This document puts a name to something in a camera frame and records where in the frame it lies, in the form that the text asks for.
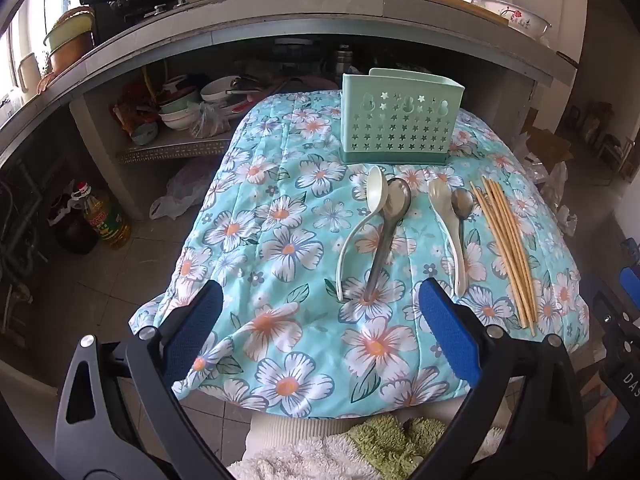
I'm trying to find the bunch of bamboo chopsticks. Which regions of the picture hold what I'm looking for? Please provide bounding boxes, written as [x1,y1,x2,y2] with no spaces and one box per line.
[469,177,540,335]

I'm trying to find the floral turquoise blanket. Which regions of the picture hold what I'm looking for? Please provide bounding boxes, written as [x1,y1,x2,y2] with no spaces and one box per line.
[129,89,591,420]

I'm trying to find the clear knotted plastic bag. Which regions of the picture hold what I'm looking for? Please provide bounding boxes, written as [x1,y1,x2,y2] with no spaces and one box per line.
[189,101,232,139]

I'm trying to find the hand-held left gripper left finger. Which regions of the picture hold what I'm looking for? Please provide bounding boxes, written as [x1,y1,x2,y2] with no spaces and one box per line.
[54,279,236,480]

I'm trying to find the white plastic bag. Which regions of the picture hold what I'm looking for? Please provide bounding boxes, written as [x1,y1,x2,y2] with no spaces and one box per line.
[150,160,213,221]

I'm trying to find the white mug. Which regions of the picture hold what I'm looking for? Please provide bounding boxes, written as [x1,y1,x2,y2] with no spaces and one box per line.
[17,52,41,93]

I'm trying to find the patterned metal shelf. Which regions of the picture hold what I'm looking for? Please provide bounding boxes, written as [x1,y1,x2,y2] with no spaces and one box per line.
[117,137,241,164]

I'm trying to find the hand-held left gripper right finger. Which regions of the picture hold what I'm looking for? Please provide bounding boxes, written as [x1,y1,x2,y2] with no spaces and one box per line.
[410,277,586,480]

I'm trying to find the small metal spoon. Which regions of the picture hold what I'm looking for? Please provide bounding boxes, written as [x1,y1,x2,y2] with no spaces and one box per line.
[451,188,476,266]

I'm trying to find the green enamel pot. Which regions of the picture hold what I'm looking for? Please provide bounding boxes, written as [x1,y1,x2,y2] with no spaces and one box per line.
[44,7,96,53]

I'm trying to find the copper pot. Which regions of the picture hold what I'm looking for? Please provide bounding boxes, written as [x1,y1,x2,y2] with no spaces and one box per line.
[49,32,96,75]

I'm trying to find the cooking oil bottle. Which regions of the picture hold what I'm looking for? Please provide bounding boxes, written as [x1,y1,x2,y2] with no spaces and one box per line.
[74,181,132,251]

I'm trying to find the green plastic utensil basket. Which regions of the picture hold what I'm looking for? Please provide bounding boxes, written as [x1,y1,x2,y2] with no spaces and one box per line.
[341,67,456,165]

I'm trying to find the crumpled clear plastic bags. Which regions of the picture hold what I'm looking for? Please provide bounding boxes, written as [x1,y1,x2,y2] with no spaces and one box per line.
[525,160,578,233]

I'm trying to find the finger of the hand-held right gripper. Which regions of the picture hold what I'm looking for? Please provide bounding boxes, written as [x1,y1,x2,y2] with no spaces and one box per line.
[587,276,632,348]
[620,266,640,311]

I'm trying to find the black gas stove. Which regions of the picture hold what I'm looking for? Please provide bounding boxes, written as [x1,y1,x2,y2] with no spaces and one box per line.
[92,0,321,28]

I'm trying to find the large metal spoon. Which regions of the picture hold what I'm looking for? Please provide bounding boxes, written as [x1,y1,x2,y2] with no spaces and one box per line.
[364,177,412,302]

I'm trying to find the grey concrete kitchen counter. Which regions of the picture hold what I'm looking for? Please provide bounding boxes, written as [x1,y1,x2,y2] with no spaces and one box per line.
[0,0,581,171]

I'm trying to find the white ceramic bowl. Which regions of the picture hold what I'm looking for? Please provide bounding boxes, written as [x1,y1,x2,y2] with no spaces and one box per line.
[200,76,246,103]

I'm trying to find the white floral enamel basin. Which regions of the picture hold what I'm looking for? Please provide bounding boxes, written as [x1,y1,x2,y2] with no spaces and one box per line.
[470,0,552,41]

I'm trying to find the large white plastic spoon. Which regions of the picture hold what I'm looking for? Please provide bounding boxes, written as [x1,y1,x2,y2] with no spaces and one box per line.
[336,165,387,302]

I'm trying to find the stack of ceramic bowls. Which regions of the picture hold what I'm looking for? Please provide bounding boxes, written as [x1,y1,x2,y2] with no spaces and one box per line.
[159,76,202,131]

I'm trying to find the cardboard box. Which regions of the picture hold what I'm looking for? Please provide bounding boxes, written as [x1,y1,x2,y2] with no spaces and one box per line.
[525,127,575,162]

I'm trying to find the red food packets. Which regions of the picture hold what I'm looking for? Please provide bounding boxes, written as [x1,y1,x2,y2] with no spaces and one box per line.
[114,82,158,136]

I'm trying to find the dark ceramic jar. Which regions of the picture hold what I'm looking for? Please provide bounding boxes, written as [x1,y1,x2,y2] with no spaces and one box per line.
[48,195,99,256]

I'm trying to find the small white plastic spoon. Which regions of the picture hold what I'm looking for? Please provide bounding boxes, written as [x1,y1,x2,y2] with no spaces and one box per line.
[427,178,468,297]

